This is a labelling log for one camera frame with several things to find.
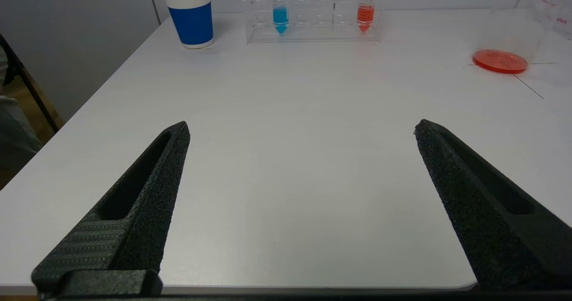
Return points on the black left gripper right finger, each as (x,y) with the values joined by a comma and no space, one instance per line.
(491,229)

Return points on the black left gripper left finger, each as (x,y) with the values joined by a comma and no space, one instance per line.
(147,211)

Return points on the clear glass beaker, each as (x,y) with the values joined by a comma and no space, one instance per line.
(500,61)

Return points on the test tube with blue pigment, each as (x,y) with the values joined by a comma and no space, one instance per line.
(280,17)

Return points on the clear acrylic test tube rack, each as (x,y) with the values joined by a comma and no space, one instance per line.
(313,28)

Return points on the test tube with orange pigment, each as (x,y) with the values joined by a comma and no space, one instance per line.
(365,14)

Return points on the person in grey trousers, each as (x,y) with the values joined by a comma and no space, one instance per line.
(15,131)

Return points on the blue white paper cup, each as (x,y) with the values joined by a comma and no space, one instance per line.
(192,23)

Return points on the black metal chair frame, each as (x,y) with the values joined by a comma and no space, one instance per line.
(33,95)

